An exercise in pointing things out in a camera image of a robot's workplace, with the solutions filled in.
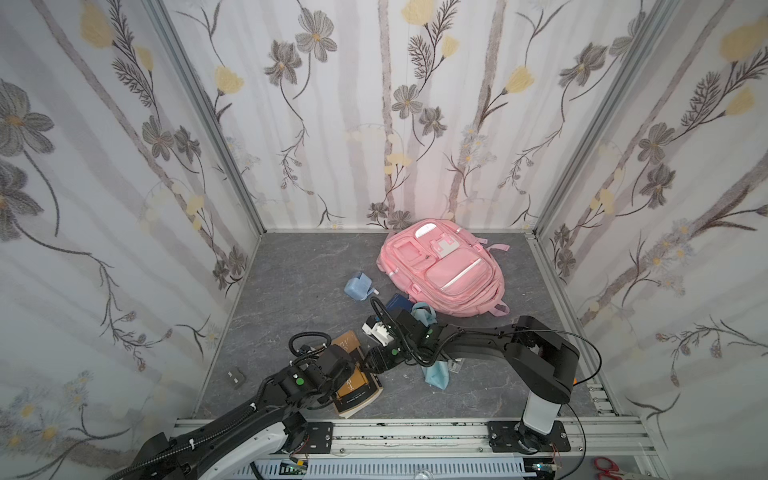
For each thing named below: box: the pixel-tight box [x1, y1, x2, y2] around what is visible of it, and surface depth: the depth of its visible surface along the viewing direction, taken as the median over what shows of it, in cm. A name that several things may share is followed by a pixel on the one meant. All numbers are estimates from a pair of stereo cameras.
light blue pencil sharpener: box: [344, 272, 379, 301], surface depth 100 cm
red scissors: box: [594, 456, 625, 480], surface depth 71 cm
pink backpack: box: [377, 218, 510, 317], surface depth 103 cm
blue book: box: [386, 293, 413, 313], surface depth 100 cm
